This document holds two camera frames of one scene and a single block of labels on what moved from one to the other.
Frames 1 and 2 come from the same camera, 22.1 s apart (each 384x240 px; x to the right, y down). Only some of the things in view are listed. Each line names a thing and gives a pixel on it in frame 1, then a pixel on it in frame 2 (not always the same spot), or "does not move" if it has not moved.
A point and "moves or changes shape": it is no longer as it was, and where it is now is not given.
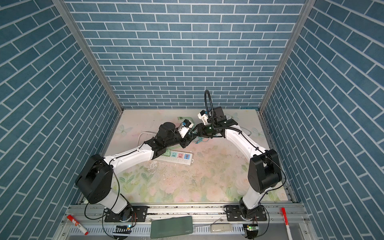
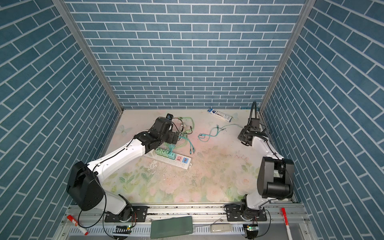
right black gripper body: x=207 y=131 → x=243 y=134
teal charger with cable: x=200 y=139 → x=172 y=155
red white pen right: x=287 y=223 does not move
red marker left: x=77 y=225 does not move
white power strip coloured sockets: x=182 y=157 moves or changes shape
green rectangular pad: x=163 y=227 does not move
